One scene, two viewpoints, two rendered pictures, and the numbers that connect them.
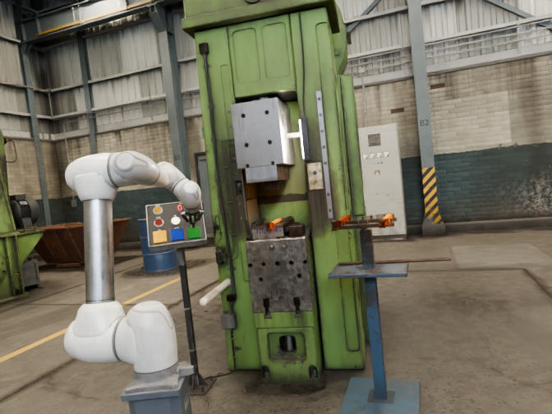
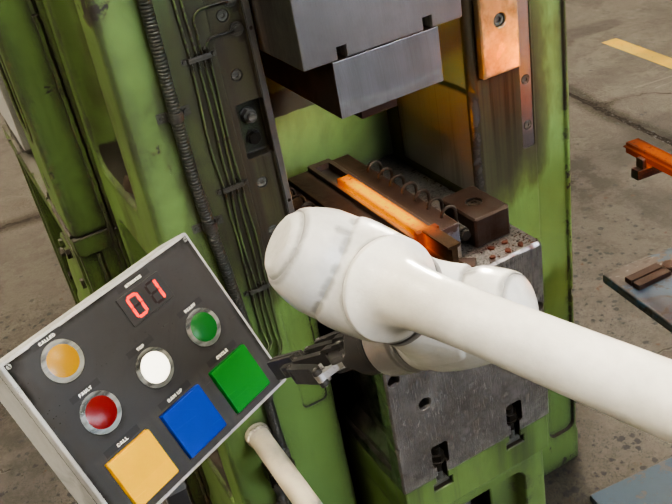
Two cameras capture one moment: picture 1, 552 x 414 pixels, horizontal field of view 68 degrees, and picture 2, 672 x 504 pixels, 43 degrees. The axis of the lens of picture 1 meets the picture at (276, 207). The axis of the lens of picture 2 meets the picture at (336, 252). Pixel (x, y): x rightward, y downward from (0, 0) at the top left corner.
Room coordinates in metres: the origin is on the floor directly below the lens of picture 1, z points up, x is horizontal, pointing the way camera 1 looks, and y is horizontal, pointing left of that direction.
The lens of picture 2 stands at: (1.56, 0.95, 1.80)
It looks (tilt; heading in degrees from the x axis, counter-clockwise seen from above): 31 degrees down; 324
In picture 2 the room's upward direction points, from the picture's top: 11 degrees counter-clockwise
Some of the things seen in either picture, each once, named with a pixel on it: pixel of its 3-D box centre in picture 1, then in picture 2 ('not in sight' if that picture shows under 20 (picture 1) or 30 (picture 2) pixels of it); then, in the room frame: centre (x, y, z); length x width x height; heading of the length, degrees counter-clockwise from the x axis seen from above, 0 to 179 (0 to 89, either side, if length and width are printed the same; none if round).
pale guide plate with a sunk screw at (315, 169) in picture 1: (315, 176); (496, 29); (2.59, -0.27, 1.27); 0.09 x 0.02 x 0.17; 77
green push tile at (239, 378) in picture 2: (194, 232); (238, 378); (2.47, 0.51, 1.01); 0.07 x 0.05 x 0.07; 102
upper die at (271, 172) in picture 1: (269, 173); (329, 46); (2.74, 0.02, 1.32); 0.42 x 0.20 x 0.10; 167
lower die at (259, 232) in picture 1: (274, 227); (358, 217); (2.74, 0.02, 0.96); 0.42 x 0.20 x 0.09; 167
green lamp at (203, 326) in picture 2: not in sight; (203, 326); (2.51, 0.52, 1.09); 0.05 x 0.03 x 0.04; 77
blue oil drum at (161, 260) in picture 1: (158, 243); not in sight; (7.00, 2.08, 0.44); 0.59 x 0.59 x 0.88
